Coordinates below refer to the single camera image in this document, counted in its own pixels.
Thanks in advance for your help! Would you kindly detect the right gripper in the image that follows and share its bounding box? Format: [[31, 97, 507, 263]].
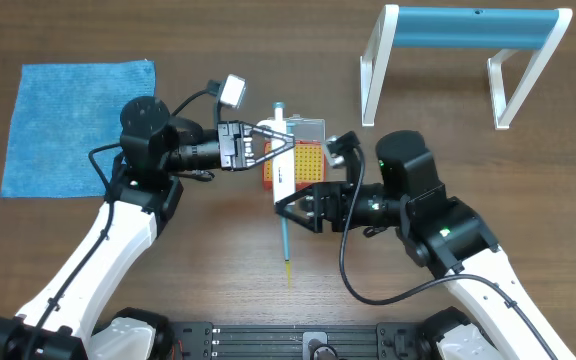
[[273, 181, 359, 235]]

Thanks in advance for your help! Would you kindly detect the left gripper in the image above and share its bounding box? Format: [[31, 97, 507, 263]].
[[216, 120, 298, 172]]

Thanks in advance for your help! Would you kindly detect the white pipette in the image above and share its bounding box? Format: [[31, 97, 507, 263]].
[[256, 101, 300, 289]]

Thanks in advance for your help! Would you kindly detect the red and yellow tip box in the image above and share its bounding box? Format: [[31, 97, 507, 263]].
[[261, 115, 329, 193]]

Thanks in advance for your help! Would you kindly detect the blue cloth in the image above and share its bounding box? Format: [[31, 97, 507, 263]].
[[0, 59, 158, 200]]

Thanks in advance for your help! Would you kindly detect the white and blue stand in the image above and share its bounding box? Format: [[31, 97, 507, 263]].
[[359, 3, 575, 131]]

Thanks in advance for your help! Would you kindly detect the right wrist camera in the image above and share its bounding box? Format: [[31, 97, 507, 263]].
[[323, 130, 362, 170]]

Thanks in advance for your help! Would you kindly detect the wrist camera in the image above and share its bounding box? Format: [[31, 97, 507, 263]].
[[219, 73, 248, 110], [323, 130, 362, 170]]

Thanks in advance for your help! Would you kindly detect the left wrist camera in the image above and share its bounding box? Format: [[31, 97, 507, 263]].
[[219, 73, 248, 110]]

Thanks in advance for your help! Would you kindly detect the mounting rail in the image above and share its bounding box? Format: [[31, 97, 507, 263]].
[[170, 322, 432, 360]]

